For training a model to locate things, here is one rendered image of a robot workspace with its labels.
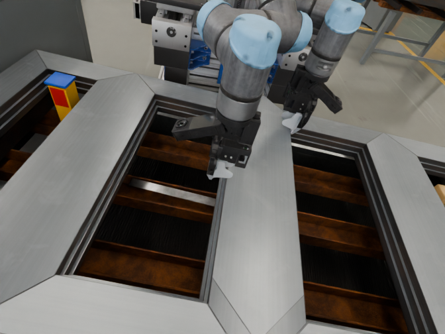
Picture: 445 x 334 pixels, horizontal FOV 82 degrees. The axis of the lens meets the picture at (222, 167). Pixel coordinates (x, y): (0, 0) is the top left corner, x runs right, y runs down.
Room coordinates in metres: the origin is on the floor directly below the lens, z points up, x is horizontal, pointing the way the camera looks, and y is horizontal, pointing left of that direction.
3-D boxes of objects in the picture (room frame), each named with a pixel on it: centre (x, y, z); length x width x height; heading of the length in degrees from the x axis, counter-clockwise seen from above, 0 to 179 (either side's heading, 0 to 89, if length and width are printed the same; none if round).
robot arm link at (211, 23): (0.49, 0.05, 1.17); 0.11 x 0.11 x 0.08; 36
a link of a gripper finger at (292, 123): (0.65, -0.16, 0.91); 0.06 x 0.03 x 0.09; 95
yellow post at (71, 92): (0.58, 0.52, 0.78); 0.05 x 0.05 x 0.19; 5
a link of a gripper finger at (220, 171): (0.39, 0.00, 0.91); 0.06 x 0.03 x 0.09; 95
